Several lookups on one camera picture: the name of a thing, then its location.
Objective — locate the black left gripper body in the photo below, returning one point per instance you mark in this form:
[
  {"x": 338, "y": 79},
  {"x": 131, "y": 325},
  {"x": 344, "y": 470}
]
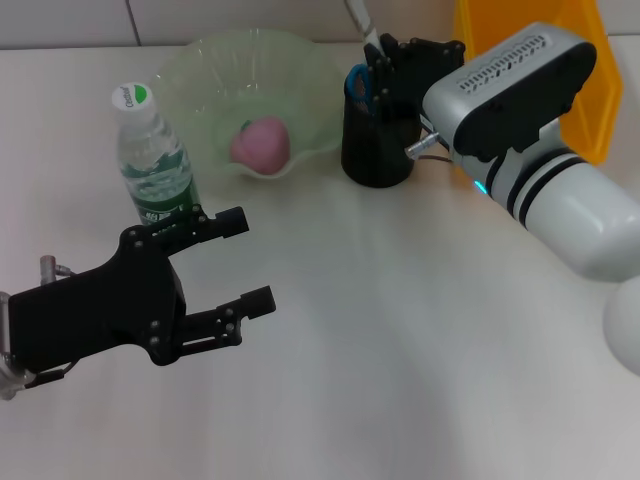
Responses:
[{"x": 97, "y": 310}]

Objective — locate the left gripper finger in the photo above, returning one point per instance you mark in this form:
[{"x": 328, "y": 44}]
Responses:
[
  {"x": 230, "y": 222},
  {"x": 257, "y": 300}
]

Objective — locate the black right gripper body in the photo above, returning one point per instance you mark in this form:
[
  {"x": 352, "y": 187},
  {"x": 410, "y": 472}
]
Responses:
[{"x": 425, "y": 70}]

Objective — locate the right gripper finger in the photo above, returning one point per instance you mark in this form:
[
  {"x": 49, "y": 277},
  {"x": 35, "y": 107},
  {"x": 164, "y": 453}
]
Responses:
[
  {"x": 387, "y": 47},
  {"x": 382, "y": 100}
]

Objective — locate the grey white ballpoint pen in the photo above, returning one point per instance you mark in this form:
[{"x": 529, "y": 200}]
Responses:
[{"x": 362, "y": 20}]

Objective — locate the pink peach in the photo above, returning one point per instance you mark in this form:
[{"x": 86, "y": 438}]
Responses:
[{"x": 262, "y": 145}]

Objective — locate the clear green label water bottle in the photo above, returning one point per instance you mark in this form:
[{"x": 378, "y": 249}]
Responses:
[{"x": 155, "y": 165}]

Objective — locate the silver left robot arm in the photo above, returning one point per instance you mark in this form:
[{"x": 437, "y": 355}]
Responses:
[{"x": 7, "y": 367}]

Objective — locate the black mesh pen holder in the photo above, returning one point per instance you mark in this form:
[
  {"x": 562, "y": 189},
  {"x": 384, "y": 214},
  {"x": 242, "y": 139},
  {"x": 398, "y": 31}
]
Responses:
[{"x": 375, "y": 150}]

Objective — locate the green glass fruit bowl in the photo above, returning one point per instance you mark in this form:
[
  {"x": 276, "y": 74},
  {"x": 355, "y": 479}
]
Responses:
[{"x": 280, "y": 85}]

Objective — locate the yellow plastic bin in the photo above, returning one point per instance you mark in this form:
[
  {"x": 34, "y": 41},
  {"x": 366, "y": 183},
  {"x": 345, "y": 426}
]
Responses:
[{"x": 595, "y": 120}]

